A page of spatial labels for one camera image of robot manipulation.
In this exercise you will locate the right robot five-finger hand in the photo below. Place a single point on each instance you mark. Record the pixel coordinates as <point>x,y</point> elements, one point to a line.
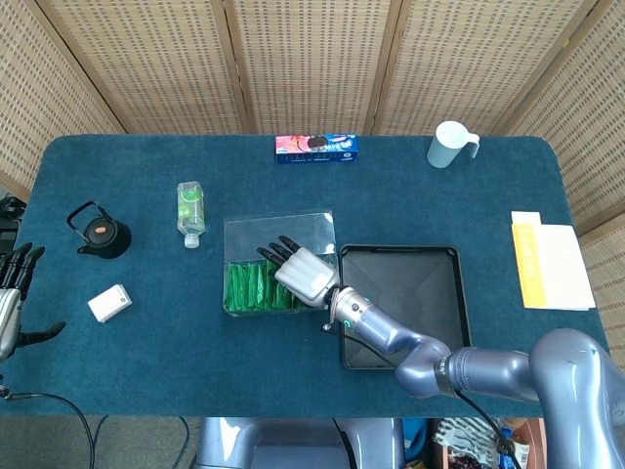
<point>307,276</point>

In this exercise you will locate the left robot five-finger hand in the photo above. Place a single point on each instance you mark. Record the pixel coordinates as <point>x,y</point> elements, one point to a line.
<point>10,312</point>

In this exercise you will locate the right robot arm grey-blue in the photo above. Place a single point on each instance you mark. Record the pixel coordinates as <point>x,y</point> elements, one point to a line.
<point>381,337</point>

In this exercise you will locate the clear box with green packets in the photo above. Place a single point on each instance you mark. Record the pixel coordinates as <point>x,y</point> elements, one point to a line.
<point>273,227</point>

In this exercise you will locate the black plastic tray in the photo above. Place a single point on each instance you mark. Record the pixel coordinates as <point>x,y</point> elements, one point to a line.
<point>415,278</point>

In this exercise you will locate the black equipment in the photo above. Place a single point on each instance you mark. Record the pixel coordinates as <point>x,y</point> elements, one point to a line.
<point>10,220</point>

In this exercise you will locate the small white box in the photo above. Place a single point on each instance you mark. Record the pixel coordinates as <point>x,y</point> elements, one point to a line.
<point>110,303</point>

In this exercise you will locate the blue pink cookie box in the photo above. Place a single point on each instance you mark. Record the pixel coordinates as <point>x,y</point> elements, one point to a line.
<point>317,149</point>

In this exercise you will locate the clear water bottle green label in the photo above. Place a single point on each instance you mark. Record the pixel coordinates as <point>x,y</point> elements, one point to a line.
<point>191,207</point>

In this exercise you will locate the blue carpet table cover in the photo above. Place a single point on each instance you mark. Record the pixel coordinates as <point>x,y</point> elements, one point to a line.
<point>195,366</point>

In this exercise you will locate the grey robot torso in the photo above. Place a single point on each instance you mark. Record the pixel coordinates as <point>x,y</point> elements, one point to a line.
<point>293,444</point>

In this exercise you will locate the woven folding screen panel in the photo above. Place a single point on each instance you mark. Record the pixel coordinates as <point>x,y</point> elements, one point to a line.
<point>464,58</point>
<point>595,146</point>
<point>312,63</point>
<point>161,63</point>
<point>44,98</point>

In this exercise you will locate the yellow booklet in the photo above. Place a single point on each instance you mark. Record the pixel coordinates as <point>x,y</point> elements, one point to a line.
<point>529,268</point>

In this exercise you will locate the silver striped foil snack packet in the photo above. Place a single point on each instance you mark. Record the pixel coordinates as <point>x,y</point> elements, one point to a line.
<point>459,439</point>

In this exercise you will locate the small white card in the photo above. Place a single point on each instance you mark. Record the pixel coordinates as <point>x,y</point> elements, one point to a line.
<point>526,219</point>

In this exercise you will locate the white paper sheet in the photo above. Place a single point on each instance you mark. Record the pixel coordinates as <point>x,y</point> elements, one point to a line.
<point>566,268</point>

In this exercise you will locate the orange plastic crate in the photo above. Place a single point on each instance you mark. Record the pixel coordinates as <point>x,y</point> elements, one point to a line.
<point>532,439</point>

